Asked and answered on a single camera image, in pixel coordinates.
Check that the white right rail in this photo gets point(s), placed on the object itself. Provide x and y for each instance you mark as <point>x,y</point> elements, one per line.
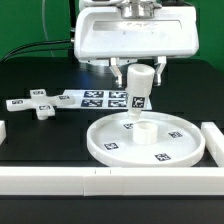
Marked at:
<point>214,142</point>

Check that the white rail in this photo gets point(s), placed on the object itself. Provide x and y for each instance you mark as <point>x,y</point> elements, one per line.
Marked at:
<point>2,131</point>
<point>111,181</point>
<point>214,142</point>

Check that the white marker tag sheet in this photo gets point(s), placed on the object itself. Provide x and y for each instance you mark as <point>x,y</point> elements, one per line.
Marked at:
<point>98,99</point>

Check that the white round table top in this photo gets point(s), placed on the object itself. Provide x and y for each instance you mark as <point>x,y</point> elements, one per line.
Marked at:
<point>155,140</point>

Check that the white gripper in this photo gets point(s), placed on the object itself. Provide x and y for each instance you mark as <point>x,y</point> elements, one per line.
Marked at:
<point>103,33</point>

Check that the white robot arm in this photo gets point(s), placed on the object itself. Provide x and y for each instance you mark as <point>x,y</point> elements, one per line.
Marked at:
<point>130,9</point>

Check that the white cross-shaped table base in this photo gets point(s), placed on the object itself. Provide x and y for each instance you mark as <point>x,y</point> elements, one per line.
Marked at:
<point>40,102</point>

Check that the white front rail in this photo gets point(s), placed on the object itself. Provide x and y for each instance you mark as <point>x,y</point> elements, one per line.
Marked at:
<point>111,181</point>

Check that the white left rail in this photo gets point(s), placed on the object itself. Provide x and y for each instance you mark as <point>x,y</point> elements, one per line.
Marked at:
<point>2,131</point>

